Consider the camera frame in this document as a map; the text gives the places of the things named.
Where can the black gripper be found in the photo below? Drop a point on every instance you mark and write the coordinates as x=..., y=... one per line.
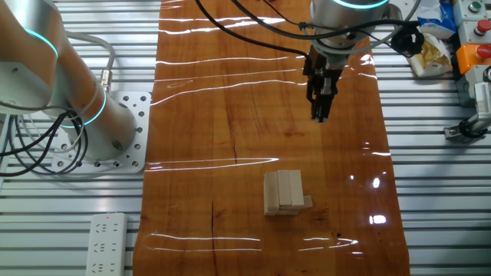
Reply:
x=320, y=71

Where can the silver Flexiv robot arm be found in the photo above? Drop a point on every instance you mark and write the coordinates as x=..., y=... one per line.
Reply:
x=99, y=122

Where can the wood grain vinyl mat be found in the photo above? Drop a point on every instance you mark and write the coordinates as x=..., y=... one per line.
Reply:
x=230, y=115

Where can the clear bag with yellow contents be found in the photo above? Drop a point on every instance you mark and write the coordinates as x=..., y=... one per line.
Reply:
x=431, y=57

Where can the blue and white bag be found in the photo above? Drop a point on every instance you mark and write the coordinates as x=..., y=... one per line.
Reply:
x=437, y=23

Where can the orange box with red button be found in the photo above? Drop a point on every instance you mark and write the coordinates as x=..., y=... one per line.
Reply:
x=466, y=59

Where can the grey box with red button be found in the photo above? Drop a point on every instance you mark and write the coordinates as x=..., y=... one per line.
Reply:
x=468, y=36

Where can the grey box with green button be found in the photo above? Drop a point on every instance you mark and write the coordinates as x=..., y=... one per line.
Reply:
x=462, y=15

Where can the white power strip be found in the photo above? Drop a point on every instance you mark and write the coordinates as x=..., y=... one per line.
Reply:
x=106, y=245

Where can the silver depth camera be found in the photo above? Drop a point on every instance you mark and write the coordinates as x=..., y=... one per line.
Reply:
x=483, y=97

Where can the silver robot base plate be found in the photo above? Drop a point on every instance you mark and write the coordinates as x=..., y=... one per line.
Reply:
x=138, y=115

